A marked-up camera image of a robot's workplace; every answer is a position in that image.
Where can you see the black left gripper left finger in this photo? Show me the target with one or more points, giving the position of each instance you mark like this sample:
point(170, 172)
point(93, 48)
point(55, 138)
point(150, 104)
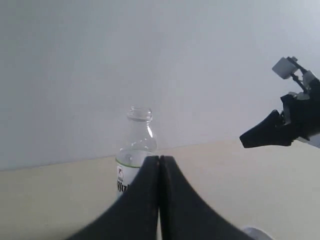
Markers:
point(134, 215)

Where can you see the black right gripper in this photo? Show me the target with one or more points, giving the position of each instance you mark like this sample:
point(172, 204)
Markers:
point(301, 115)

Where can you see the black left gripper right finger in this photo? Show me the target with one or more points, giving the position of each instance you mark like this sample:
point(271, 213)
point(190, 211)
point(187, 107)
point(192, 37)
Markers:
point(184, 215)

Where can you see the clear plastic drink bottle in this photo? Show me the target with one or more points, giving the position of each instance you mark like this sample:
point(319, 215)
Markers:
point(140, 142)

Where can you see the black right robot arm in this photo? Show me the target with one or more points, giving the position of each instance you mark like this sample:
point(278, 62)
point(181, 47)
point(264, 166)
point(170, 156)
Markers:
point(299, 120)

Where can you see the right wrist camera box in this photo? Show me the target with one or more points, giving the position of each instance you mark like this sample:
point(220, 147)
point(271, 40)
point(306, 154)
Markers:
point(285, 67)

